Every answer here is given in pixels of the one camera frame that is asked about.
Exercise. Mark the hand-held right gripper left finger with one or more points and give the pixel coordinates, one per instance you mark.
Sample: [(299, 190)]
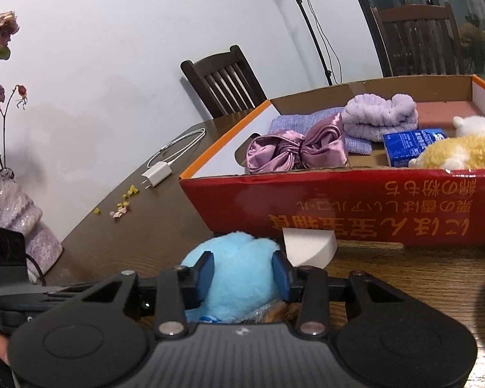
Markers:
[(206, 279)]

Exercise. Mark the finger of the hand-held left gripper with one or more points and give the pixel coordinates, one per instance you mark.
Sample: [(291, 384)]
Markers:
[(32, 307)]

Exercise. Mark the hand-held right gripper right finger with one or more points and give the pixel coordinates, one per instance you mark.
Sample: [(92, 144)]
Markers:
[(281, 279)]

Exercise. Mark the blue plush toy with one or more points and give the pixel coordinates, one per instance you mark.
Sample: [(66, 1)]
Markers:
[(238, 275)]

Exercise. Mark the white foam sponge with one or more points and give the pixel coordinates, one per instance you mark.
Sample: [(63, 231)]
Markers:
[(307, 246)]

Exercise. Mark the red cardboard box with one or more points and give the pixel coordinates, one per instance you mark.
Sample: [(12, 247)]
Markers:
[(347, 206)]

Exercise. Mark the purple satin bow scrunchie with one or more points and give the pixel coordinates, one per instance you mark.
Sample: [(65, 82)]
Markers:
[(319, 141)]

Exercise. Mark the blue tissue packet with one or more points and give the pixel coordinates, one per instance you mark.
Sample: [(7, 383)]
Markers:
[(404, 147)]

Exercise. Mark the lavender fluffy headband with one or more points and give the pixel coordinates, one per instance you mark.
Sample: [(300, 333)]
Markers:
[(372, 117)]

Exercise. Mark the yellow white plush toy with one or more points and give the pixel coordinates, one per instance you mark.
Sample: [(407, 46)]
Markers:
[(469, 149)]

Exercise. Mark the person's left hand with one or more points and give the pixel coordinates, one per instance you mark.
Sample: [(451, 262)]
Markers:
[(0, 347)]

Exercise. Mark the mottled purple ceramic vase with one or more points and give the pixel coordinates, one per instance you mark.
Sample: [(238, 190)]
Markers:
[(8, 210)]

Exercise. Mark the fallen dried petals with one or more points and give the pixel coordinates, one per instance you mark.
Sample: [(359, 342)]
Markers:
[(119, 212)]

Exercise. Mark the lavender knitted cloth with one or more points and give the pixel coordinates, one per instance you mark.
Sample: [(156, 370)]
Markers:
[(291, 123)]

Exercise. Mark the dark wooden slatted chair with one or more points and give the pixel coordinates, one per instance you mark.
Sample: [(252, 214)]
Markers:
[(412, 36), (226, 85)]

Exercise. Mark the dried pink rose bouquet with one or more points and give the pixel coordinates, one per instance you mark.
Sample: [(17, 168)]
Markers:
[(1, 28)]

